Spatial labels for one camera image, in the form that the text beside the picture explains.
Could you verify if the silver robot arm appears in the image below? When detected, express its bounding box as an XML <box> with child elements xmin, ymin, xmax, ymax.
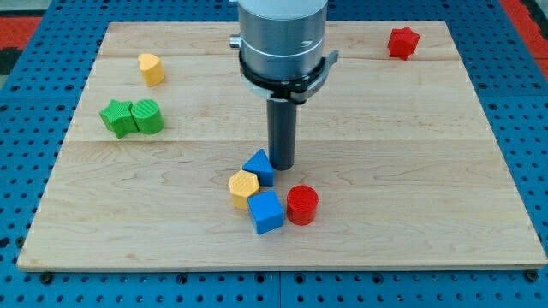
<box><xmin>237</xmin><ymin>0</ymin><xmax>327</xmax><ymax>80</ymax></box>

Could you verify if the blue triangle block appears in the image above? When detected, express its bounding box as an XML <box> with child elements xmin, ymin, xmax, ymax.
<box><xmin>242</xmin><ymin>149</ymin><xmax>275</xmax><ymax>187</ymax></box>

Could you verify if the green star block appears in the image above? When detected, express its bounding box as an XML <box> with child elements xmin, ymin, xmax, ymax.
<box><xmin>98</xmin><ymin>99</ymin><xmax>139</xmax><ymax>139</ymax></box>

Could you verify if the red star block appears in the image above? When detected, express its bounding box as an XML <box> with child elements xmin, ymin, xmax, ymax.
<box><xmin>387</xmin><ymin>27</ymin><xmax>420</xmax><ymax>61</ymax></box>

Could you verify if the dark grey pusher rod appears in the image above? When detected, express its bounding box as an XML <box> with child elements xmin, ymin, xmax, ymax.
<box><xmin>266</xmin><ymin>100</ymin><xmax>297</xmax><ymax>170</ymax></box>

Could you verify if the yellow hexagon block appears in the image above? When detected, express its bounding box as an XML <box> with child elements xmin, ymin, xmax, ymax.
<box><xmin>229</xmin><ymin>170</ymin><xmax>259</xmax><ymax>210</ymax></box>

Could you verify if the red cylinder block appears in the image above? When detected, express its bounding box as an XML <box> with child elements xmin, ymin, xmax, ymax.
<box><xmin>286</xmin><ymin>185</ymin><xmax>319</xmax><ymax>226</ymax></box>

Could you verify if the blue cube block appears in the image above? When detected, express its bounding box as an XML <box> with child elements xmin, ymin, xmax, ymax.
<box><xmin>247</xmin><ymin>190</ymin><xmax>284</xmax><ymax>234</ymax></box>

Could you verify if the wooden board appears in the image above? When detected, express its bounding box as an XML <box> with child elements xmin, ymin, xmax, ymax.
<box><xmin>17</xmin><ymin>21</ymin><xmax>547</xmax><ymax>272</ymax></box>

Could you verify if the green cylinder block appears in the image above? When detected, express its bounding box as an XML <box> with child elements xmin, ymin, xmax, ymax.
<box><xmin>131</xmin><ymin>98</ymin><xmax>164</xmax><ymax>134</ymax></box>

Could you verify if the yellow heart block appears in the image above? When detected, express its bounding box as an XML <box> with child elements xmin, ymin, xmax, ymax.
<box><xmin>138</xmin><ymin>53</ymin><xmax>165</xmax><ymax>86</ymax></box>

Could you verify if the black clamp ring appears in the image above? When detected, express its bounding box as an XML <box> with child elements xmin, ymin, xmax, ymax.
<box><xmin>238</xmin><ymin>50</ymin><xmax>340</xmax><ymax>106</ymax></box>

